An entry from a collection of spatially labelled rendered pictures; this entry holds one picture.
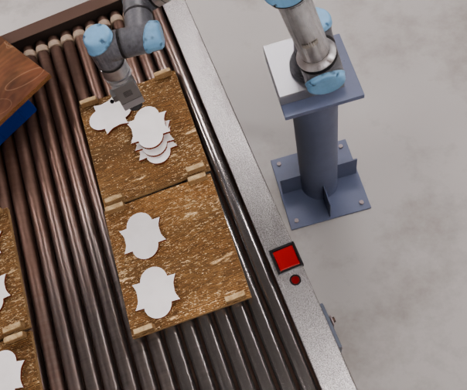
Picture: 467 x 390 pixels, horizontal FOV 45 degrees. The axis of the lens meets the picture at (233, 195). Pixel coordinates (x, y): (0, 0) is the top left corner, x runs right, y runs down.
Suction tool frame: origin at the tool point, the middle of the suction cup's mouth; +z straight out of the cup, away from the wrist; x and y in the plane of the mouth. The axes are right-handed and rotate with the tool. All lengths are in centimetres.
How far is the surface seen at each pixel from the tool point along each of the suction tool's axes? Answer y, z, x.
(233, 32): -104, 111, 61
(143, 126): -1.1, 13.0, -1.3
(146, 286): 47, 16, -20
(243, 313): 66, 19, 2
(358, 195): 17, 109, 70
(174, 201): 26.0, 17.0, -2.5
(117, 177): 9.4, 17.1, -15.6
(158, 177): 16.0, 17.0, -3.8
